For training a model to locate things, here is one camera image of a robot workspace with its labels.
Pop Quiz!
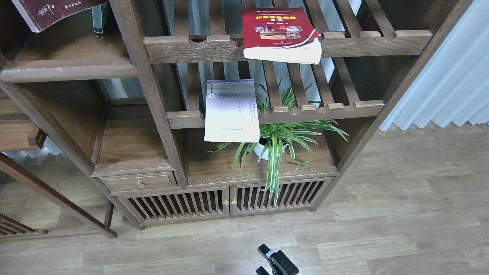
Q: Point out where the white lavender paperback book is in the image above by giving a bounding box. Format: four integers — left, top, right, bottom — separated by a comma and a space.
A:
203, 79, 260, 142

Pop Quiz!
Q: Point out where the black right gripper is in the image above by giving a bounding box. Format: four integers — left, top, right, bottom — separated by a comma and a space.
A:
258, 244, 299, 275

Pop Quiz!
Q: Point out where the red paperback book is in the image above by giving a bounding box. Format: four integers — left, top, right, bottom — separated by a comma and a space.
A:
242, 8, 322, 65

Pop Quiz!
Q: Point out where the dark maroon hardcover book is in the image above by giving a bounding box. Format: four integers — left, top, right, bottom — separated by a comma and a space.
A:
12, 0, 108, 33

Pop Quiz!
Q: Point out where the green spine book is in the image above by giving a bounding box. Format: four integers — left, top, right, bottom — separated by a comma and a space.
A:
91, 2, 111, 37

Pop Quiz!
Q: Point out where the green spider plant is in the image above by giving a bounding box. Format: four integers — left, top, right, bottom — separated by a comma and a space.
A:
217, 95, 347, 204

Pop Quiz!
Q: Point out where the white pleated curtain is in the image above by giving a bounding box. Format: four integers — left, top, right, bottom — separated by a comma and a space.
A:
380, 0, 489, 131

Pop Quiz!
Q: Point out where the brass drawer knob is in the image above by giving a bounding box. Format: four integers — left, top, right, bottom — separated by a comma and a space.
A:
136, 180, 146, 189

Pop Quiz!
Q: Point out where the white plant pot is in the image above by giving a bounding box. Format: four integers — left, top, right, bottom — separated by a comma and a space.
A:
254, 140, 288, 162

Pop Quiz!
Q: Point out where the dark wooden bookshelf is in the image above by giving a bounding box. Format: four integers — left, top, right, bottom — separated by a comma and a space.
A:
1, 0, 472, 228

